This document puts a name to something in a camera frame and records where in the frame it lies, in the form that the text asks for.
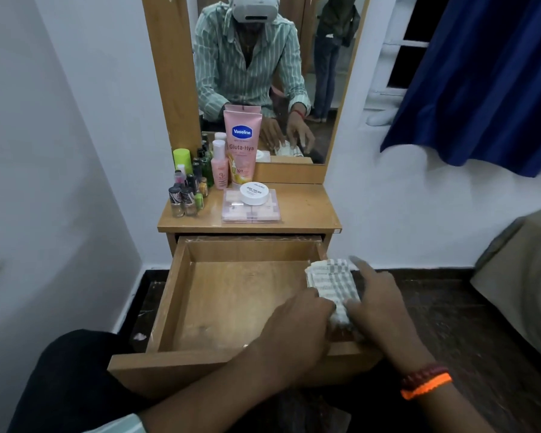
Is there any striped white cloth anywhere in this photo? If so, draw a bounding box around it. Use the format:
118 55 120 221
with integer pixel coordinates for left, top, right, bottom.
304 259 362 333

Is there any white window frame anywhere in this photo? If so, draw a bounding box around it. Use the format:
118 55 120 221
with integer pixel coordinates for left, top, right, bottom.
364 0 434 127

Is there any person's left forearm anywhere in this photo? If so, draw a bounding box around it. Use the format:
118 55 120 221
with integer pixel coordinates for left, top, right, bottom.
137 345 298 433

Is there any wooden dressing table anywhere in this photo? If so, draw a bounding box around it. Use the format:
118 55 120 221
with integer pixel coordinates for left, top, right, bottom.
156 182 343 267

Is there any person's white shirt sleeve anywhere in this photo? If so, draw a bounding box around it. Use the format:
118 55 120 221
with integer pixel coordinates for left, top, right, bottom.
82 413 148 433

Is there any person's right hand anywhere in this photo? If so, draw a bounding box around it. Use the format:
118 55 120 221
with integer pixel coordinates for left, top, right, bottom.
344 255 434 377

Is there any person's left hand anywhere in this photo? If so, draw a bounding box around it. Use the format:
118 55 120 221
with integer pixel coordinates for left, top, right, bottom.
252 287 338 393

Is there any pink lotion tube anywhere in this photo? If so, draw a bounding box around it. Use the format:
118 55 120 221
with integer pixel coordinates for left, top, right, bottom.
223 105 263 187

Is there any dark green glass bottle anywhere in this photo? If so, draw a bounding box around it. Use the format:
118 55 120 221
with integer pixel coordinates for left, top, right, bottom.
200 148 215 188

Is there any small pink bottle white cap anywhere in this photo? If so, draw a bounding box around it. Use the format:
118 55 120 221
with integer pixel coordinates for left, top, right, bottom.
210 139 230 191

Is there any cluster of nail polish bottles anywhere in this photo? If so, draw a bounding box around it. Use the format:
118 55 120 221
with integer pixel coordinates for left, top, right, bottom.
168 163 209 218

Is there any dark blue curtain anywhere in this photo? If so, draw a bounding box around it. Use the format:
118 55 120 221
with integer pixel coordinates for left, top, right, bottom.
380 0 541 178

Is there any open wooden drawer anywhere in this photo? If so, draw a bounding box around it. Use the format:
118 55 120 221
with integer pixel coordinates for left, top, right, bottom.
107 235 385 398

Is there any orange and red braided wristband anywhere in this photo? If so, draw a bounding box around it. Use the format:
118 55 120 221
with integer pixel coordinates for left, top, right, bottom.
400 364 453 401

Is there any wood framed mirror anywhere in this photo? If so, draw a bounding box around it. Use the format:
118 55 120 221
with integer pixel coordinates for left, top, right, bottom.
141 0 371 185

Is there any bottle with lime green cap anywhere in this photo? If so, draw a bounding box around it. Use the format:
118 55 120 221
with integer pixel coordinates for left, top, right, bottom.
173 148 194 175

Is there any white round jar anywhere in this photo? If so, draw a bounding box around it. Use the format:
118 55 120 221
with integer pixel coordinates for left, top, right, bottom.
239 181 270 206

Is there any person's black trouser leg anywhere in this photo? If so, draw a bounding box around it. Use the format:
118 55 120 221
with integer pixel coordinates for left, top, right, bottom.
7 329 165 433

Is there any beige mattress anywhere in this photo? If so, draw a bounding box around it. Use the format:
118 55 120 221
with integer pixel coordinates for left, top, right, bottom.
470 207 541 368

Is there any clear pink cosmetic box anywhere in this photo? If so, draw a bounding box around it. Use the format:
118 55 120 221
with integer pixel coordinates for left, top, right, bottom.
221 188 282 224

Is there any person's right forearm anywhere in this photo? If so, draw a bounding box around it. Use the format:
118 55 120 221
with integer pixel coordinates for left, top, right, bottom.
401 358 497 433

